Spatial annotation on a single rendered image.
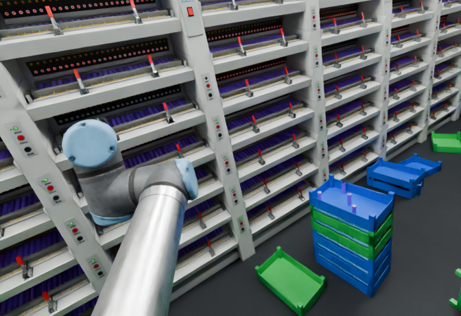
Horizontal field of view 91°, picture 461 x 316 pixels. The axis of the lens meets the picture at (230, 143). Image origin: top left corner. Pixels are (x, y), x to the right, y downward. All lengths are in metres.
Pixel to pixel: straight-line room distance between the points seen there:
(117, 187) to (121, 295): 0.24
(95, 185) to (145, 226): 0.18
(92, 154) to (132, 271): 0.25
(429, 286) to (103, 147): 1.48
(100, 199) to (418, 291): 1.40
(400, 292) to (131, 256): 1.32
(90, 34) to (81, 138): 0.56
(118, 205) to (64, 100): 0.56
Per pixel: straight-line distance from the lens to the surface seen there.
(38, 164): 1.05
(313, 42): 1.47
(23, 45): 1.02
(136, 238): 0.37
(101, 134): 0.50
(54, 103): 1.00
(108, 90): 0.99
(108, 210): 0.54
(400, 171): 2.19
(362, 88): 1.91
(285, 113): 1.44
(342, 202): 1.27
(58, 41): 1.00
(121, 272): 0.34
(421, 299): 1.50
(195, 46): 1.06
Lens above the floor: 1.18
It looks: 21 degrees down
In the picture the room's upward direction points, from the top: 13 degrees counter-clockwise
